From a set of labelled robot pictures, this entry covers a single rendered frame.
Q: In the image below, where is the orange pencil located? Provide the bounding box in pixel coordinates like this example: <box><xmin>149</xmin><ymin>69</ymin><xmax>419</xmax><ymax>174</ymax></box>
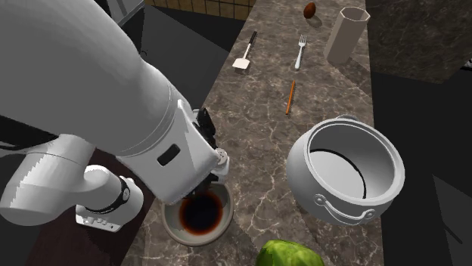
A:
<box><xmin>284</xmin><ymin>79</ymin><xmax>297</xmax><ymax>116</ymax></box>

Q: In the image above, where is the beige bowl with dark liquid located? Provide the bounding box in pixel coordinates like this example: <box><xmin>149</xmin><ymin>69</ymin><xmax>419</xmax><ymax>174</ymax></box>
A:
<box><xmin>160</xmin><ymin>183</ymin><xmax>235</xmax><ymax>247</ymax></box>

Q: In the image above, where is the white fork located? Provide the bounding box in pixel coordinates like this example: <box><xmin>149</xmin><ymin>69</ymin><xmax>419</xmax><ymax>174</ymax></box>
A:
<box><xmin>293</xmin><ymin>34</ymin><xmax>308</xmax><ymax>71</ymax></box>

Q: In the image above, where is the green melon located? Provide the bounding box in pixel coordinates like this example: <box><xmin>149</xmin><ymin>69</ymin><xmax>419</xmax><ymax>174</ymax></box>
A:
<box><xmin>254</xmin><ymin>239</ymin><xmax>326</xmax><ymax>266</ymax></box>

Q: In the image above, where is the brown egg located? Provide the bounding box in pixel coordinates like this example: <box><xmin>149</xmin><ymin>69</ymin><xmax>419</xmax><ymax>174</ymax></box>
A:
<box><xmin>303</xmin><ymin>2</ymin><xmax>318</xmax><ymax>20</ymax></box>

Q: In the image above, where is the beige octagonal vase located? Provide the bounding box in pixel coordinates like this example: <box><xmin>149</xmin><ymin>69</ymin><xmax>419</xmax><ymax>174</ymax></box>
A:
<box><xmin>323</xmin><ymin>6</ymin><xmax>371</xmax><ymax>67</ymax></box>

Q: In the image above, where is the dark red robot stand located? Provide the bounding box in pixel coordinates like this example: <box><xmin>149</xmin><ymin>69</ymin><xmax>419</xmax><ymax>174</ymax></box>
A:
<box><xmin>23</xmin><ymin>147</ymin><xmax>157</xmax><ymax>266</ymax></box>

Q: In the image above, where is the white spatula with black handle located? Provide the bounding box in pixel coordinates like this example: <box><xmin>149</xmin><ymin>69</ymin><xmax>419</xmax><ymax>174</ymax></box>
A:
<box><xmin>231</xmin><ymin>30</ymin><xmax>259</xmax><ymax>71</ymax></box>

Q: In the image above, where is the white pot with handles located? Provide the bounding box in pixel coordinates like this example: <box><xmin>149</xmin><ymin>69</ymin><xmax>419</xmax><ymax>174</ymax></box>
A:
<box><xmin>286</xmin><ymin>114</ymin><xmax>406</xmax><ymax>227</ymax></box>

